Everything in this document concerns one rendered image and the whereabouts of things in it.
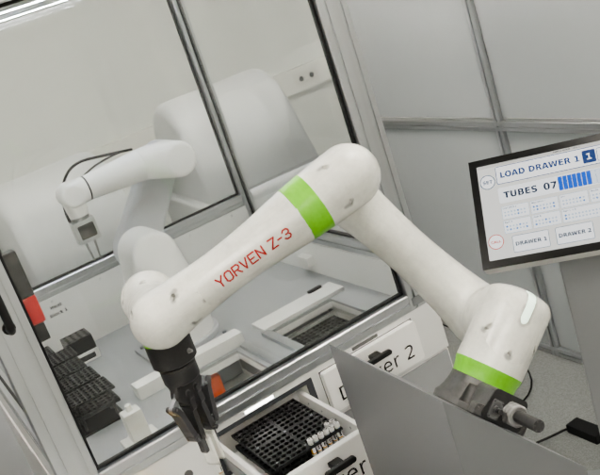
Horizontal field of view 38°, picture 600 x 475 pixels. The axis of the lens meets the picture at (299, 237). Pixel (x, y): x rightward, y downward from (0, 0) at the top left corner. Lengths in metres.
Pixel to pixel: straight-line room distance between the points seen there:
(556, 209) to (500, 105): 1.13
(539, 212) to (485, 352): 0.79
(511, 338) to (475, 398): 0.13
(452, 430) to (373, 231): 0.46
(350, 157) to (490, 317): 0.39
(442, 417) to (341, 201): 0.41
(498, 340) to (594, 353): 0.95
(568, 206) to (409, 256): 0.69
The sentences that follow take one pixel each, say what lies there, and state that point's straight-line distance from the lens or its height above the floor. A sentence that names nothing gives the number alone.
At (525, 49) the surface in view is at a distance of 3.20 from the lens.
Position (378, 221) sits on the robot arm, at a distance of 1.72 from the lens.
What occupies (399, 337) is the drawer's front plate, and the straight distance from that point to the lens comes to 2.20.
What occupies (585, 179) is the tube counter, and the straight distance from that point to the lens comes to 2.34.
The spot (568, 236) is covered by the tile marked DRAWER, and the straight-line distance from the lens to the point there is 2.29.
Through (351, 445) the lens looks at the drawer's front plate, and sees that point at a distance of 1.83.
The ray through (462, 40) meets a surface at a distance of 3.43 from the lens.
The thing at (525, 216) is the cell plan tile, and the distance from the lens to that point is 2.33.
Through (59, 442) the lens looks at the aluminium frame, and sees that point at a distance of 1.90.
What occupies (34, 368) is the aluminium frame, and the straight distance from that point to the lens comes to 1.84.
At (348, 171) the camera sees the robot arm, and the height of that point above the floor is 1.49.
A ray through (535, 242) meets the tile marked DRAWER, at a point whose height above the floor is 1.00.
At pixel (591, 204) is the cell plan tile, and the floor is 1.06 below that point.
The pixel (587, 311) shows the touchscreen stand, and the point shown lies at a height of 0.74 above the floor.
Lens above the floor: 1.87
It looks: 18 degrees down
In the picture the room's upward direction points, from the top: 19 degrees counter-clockwise
